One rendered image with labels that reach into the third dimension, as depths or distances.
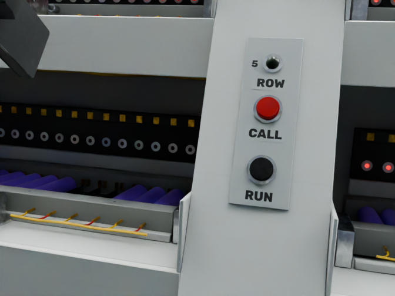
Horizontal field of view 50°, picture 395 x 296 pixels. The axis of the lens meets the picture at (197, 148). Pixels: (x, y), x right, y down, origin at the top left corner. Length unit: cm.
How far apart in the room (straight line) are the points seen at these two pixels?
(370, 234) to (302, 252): 9
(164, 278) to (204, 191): 6
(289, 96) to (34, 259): 22
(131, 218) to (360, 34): 22
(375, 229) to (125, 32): 25
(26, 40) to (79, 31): 15
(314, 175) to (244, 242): 6
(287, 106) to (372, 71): 7
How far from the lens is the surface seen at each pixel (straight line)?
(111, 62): 36
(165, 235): 35
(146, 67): 35
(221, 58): 32
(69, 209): 38
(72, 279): 33
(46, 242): 35
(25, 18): 23
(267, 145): 29
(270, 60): 31
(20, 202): 41
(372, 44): 33
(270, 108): 30
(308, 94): 31
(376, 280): 33
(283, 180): 29
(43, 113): 55
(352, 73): 33
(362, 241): 36
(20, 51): 23
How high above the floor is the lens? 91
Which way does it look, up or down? 11 degrees up
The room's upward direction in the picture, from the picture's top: 8 degrees clockwise
